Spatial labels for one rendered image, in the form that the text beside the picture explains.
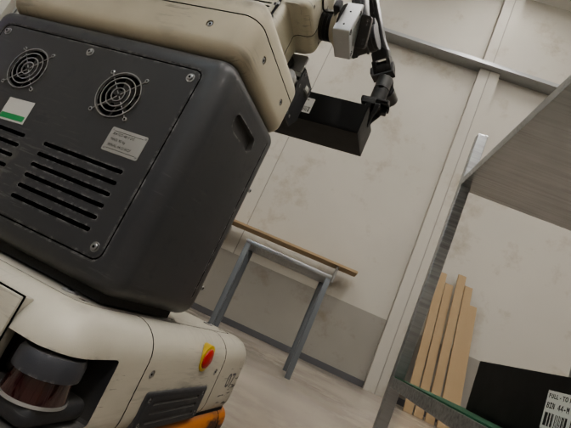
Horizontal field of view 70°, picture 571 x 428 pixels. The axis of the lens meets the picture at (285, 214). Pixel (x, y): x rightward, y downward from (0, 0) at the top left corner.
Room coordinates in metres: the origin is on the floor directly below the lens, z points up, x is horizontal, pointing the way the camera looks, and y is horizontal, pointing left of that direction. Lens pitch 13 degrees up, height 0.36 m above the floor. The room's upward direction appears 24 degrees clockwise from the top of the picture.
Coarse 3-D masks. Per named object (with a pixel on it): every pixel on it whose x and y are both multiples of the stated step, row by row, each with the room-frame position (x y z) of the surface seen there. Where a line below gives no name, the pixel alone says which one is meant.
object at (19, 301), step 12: (0, 288) 0.51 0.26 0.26; (12, 288) 0.51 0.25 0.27; (0, 300) 0.50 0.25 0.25; (12, 300) 0.50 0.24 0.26; (24, 300) 0.50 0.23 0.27; (0, 312) 0.50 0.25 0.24; (12, 312) 0.50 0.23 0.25; (0, 324) 0.50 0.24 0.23; (0, 336) 0.50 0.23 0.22; (12, 336) 0.51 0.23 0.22; (0, 348) 0.51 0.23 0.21
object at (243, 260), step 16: (240, 256) 3.11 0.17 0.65; (272, 256) 3.27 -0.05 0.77; (288, 256) 3.09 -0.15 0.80; (240, 272) 3.52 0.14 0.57; (304, 272) 3.31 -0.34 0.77; (320, 272) 3.07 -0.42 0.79; (224, 288) 3.11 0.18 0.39; (320, 288) 3.48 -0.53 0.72; (224, 304) 3.52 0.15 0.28; (304, 320) 3.48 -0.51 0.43; (304, 336) 3.07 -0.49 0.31; (288, 368) 3.07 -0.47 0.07
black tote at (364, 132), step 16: (320, 96) 1.31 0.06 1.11; (304, 112) 1.32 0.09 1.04; (320, 112) 1.30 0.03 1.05; (336, 112) 1.28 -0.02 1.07; (352, 112) 1.27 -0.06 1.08; (368, 112) 1.27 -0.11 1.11; (288, 128) 1.45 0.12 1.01; (304, 128) 1.39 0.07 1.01; (320, 128) 1.33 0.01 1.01; (336, 128) 1.28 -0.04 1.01; (352, 128) 1.26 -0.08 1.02; (368, 128) 1.36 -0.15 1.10; (320, 144) 1.46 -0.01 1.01; (336, 144) 1.40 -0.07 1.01; (352, 144) 1.35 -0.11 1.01
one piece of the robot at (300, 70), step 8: (296, 56) 1.12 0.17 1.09; (304, 56) 1.11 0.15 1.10; (296, 64) 1.11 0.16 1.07; (304, 64) 1.11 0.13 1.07; (296, 72) 1.11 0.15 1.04; (304, 72) 1.08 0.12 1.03; (296, 80) 1.07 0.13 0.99; (304, 80) 1.10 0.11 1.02; (296, 88) 1.08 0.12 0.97; (304, 88) 1.13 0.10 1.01; (296, 96) 1.10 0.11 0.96; (304, 96) 1.15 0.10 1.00; (296, 104) 1.12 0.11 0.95; (288, 112) 1.10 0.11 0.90; (296, 112) 1.14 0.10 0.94; (288, 120) 1.12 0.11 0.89; (296, 120) 1.17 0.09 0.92
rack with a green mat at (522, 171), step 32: (544, 128) 0.72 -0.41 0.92; (480, 160) 0.98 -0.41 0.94; (512, 160) 0.88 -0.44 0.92; (544, 160) 0.82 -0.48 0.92; (480, 192) 1.09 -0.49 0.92; (512, 192) 1.01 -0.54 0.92; (544, 192) 0.95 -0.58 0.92; (448, 224) 1.10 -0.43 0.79; (416, 320) 1.10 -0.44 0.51; (384, 416) 1.10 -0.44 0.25; (448, 416) 0.67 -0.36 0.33
